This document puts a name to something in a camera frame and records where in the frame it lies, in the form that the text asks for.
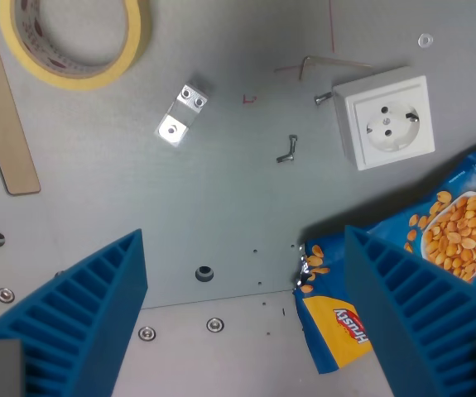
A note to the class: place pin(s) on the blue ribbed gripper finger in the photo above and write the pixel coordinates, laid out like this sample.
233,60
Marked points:
411,306
84,306

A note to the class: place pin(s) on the round table bolt head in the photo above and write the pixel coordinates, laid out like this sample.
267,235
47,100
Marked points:
147,333
5,295
215,324

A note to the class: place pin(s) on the blue peanut snack bag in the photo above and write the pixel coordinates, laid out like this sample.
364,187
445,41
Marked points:
448,244

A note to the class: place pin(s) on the small metal screw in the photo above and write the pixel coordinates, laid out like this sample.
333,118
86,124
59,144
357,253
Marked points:
323,98
292,143
285,157

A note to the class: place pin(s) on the metal allen key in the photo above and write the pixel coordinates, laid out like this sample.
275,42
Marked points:
333,62

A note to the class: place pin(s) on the yellow masking tape roll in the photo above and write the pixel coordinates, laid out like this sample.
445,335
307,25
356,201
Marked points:
78,43

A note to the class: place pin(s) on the clear plastic washer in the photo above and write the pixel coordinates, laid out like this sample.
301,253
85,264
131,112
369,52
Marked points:
425,40

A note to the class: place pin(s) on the white wall power socket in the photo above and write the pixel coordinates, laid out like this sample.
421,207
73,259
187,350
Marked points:
384,118

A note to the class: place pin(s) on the aluminium angle bracket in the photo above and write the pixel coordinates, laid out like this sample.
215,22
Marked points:
181,113

